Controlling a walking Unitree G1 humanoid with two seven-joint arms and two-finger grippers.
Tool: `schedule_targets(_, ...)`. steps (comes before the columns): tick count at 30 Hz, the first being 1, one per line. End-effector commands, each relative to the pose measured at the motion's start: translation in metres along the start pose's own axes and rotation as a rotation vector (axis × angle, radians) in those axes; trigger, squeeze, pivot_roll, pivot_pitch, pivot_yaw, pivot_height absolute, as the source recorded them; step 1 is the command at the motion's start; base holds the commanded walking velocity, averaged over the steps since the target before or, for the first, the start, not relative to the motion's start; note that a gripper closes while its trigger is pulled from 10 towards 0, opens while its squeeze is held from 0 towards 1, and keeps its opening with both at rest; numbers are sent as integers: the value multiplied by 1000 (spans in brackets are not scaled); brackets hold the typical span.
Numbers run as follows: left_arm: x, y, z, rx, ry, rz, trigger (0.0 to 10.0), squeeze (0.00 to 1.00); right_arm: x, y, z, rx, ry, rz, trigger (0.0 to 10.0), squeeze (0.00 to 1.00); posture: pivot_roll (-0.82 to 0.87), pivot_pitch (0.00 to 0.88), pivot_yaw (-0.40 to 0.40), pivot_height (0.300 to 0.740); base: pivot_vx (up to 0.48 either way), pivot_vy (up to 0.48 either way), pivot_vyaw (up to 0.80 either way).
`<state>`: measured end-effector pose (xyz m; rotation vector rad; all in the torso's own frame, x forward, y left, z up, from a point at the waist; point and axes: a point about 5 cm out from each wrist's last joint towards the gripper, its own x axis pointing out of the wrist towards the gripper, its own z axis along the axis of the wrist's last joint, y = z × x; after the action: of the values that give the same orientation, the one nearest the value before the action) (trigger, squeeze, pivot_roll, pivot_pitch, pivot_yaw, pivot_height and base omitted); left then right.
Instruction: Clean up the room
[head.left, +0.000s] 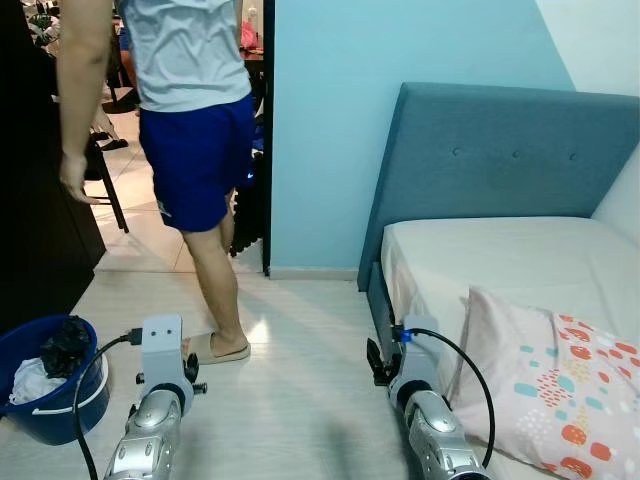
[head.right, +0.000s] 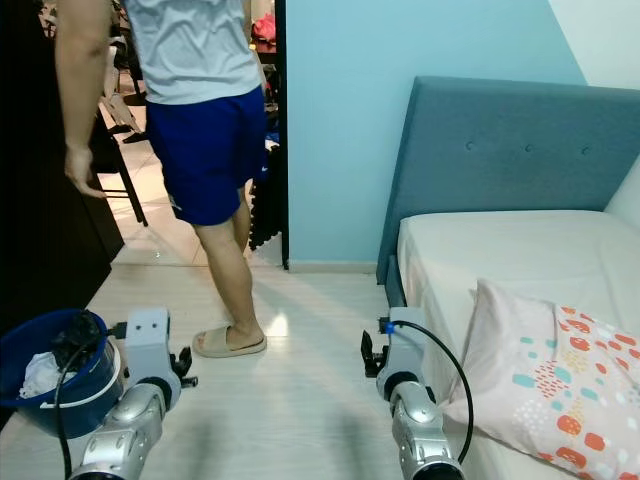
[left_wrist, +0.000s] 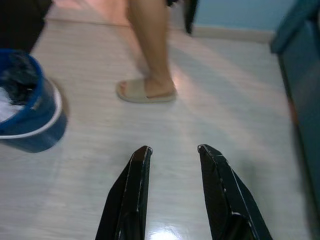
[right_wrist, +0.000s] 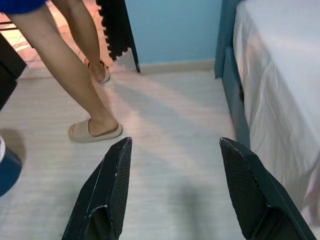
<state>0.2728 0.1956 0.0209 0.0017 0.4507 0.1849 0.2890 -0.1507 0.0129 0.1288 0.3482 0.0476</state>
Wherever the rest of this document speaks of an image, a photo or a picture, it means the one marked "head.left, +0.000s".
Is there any beige slipper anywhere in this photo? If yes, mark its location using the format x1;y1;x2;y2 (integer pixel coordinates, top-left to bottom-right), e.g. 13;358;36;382
183;332;252;365

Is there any black door frame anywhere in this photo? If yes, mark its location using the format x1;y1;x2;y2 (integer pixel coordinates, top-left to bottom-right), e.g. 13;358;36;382
262;0;276;276

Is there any blue plastic bucket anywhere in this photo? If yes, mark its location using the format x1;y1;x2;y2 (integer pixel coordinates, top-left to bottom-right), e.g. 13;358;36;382
0;314;111;447

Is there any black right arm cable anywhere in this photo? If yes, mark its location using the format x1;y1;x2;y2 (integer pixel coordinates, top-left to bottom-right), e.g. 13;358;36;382
392;325;497;469

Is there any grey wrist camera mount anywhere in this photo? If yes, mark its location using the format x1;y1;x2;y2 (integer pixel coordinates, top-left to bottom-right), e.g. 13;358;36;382
140;314;186;386
392;316;441;386

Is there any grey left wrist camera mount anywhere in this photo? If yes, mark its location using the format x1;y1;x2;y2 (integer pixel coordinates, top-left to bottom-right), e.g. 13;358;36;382
140;314;186;386

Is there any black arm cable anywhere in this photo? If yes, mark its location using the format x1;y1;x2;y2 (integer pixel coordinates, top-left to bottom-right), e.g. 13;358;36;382
72;330;146;480
392;325;497;469

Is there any black plastic bag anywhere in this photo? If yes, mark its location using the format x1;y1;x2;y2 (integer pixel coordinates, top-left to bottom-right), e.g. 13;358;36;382
40;316;93;379

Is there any dark wooden wardrobe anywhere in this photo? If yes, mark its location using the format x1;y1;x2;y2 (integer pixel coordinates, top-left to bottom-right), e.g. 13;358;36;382
0;0;106;336

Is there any black chair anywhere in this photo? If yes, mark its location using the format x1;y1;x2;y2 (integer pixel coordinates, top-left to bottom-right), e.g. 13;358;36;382
88;100;131;233

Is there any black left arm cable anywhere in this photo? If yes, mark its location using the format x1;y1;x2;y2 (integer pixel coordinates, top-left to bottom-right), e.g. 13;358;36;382
72;330;146;480

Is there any pink bag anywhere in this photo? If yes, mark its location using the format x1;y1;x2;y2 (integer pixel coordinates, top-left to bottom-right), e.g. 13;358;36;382
238;20;261;53

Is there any blue upholstered bed frame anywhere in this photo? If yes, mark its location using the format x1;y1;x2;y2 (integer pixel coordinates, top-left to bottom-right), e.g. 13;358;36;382
358;82;640;356

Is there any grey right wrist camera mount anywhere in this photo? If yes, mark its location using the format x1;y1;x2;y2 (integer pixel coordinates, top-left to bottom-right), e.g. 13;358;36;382
392;316;441;386

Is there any white cloth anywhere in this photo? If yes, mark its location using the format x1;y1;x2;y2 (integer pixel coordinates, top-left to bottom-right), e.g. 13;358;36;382
8;358;66;405

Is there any pink patterned pillow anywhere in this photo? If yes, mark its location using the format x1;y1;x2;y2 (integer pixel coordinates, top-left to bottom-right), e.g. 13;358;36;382
447;287;640;480

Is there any person in blue shorts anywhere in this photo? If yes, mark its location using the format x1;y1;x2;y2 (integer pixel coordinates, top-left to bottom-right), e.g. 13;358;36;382
57;0;263;353

